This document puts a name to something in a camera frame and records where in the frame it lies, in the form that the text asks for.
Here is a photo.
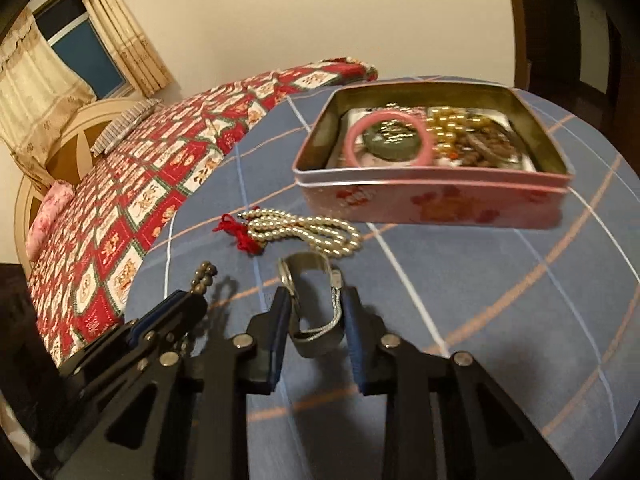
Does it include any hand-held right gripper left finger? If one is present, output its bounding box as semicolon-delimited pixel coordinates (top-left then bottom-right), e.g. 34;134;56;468
47;287;293;480

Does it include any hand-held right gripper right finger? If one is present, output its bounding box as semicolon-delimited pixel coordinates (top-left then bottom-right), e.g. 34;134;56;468
342;287;576;480

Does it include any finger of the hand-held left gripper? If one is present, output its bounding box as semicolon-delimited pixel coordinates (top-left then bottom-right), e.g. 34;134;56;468
60;299;209;397
57;291;194;377

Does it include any dark bead string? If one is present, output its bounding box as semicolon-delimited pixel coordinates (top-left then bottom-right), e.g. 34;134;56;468
180;261;219;356

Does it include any silver wristwatch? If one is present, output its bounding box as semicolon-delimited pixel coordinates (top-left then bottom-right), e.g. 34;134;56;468
277;252;348;359

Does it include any pearl necklace with red tassel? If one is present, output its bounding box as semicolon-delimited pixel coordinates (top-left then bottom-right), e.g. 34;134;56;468
214;207;362;261

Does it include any pink floral tin box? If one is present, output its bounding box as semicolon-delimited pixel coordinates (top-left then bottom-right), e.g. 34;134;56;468
294;82;573;231

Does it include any green jade pendant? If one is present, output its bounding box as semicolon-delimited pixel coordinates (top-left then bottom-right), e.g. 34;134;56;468
362;120;418;158

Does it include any pink bangle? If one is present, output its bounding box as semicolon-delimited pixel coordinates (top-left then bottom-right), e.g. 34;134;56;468
347;112;433;167

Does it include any brown wooden bead necklace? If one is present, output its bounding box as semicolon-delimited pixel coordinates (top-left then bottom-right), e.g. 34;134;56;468
450;127;521;167

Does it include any gold bead necklace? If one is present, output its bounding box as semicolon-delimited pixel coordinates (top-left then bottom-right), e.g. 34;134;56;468
426;106;501;157

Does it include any pink floral pillow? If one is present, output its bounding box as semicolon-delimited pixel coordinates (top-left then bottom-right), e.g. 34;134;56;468
27;180;76;261

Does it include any red patterned bed blanket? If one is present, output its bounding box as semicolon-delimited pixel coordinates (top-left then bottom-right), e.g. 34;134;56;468
27;57;378;366

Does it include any beige wooden headboard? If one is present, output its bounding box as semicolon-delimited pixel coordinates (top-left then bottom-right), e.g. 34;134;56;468
12;100;131;266

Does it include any striped pillow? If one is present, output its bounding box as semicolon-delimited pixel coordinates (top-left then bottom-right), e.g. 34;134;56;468
90;99;163;156

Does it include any window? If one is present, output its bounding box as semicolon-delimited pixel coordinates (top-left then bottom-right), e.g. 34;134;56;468
35;0;128;100

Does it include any brown wooden door frame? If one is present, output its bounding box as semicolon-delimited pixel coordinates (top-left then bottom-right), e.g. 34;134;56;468
502;0;533;93

